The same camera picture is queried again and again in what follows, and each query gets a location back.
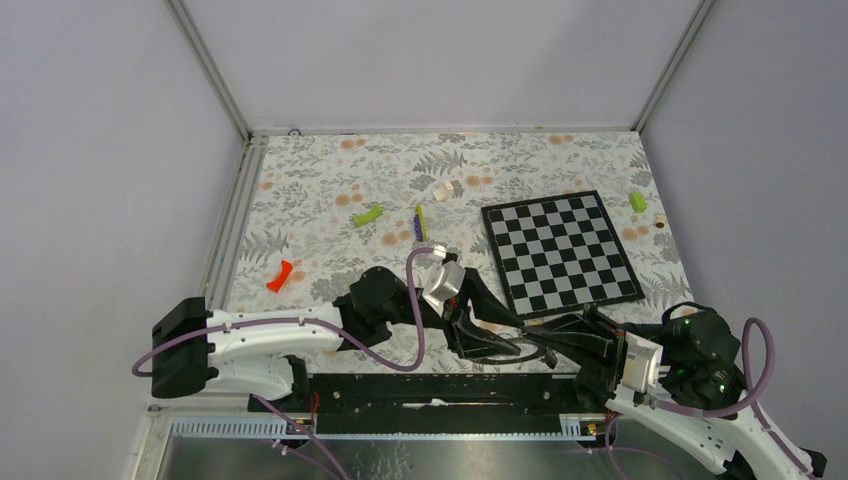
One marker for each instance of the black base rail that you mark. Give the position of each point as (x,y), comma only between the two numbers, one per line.
(534,404)

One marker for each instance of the black white chessboard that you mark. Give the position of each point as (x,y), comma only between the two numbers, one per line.
(556,254)

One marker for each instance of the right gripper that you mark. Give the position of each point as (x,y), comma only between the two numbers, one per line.
(590,339)

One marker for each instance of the floral table mat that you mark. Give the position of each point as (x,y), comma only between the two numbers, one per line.
(309,187)

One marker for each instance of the cream toy block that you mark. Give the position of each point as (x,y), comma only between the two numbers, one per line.
(444,192)

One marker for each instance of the small green block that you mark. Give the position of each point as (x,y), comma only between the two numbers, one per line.
(638,202)

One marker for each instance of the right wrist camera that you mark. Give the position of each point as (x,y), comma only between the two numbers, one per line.
(641,363)

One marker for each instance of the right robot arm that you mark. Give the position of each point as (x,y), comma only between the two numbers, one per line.
(687,379)

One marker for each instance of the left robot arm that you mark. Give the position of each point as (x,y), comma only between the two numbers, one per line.
(195,349)

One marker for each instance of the green curved block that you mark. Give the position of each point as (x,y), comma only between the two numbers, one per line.
(360,220)

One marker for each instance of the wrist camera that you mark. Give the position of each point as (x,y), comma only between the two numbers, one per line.
(444,282)
(641,363)

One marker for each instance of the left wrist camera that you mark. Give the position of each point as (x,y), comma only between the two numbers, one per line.
(444,282)

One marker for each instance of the large silver keyring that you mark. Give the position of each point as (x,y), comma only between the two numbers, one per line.
(513,350)

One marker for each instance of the red curved block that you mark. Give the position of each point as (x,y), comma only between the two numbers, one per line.
(285,270)

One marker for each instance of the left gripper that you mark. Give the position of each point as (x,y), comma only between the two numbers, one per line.
(466,337)

